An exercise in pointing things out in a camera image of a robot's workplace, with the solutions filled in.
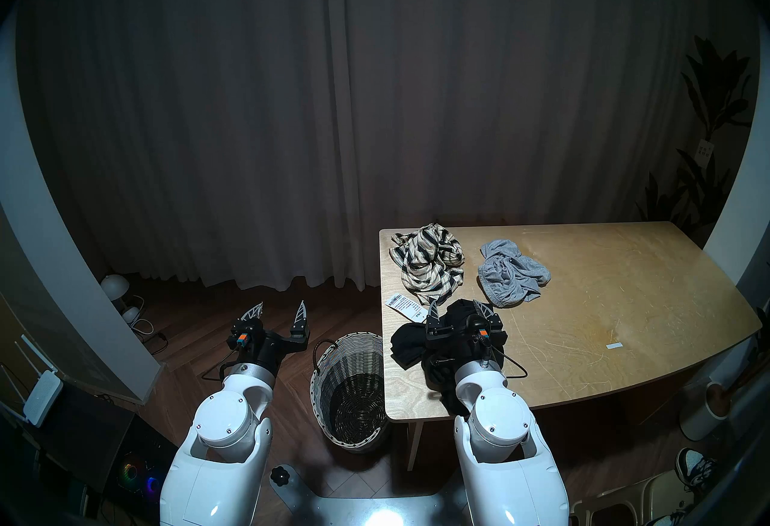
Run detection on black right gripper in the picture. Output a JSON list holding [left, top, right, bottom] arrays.
[[424, 300, 508, 373]]

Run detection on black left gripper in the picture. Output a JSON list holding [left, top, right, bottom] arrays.
[[227, 300, 312, 379]]

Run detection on white paper clothing tag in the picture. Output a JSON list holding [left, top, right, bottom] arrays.
[[385, 293, 429, 323]]

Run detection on black cream striped garment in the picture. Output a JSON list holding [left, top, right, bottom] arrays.
[[389, 223, 466, 306]]

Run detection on grey garment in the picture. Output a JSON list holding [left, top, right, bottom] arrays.
[[478, 239, 552, 308]]

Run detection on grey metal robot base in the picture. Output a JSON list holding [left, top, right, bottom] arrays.
[[269, 463, 470, 526]]

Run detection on woven wicker laundry hamper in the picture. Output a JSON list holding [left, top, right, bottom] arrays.
[[309, 332, 390, 454]]

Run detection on light wooden table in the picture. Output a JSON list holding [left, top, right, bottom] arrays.
[[379, 222, 762, 471]]

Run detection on white mushroom lamp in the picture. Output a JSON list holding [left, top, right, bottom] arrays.
[[100, 274, 130, 309]]

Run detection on dark computer case rgb fans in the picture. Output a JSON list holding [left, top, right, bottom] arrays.
[[102, 414, 181, 522]]

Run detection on long pleated curtain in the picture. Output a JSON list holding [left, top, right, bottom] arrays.
[[15, 0, 753, 292]]

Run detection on dark low cabinet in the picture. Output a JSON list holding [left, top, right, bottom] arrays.
[[24, 377, 136, 495]]

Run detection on white wifi router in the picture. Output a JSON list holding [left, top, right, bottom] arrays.
[[0, 334, 64, 428]]

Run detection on beige plastic chair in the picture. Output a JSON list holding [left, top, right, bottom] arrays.
[[570, 469, 695, 526]]

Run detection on black white sneaker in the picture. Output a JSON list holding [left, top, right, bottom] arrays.
[[675, 447, 718, 492]]

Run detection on tall dark leafy houseplant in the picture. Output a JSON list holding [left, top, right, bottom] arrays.
[[636, 36, 756, 243]]

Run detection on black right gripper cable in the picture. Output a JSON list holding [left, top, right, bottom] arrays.
[[499, 344, 528, 380]]

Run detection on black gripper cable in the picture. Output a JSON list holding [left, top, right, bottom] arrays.
[[200, 344, 241, 381], [499, 344, 528, 380]]

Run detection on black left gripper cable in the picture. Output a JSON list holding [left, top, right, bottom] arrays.
[[200, 344, 241, 381]]

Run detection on white floor cable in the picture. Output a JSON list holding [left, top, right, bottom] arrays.
[[129, 296, 156, 336]]

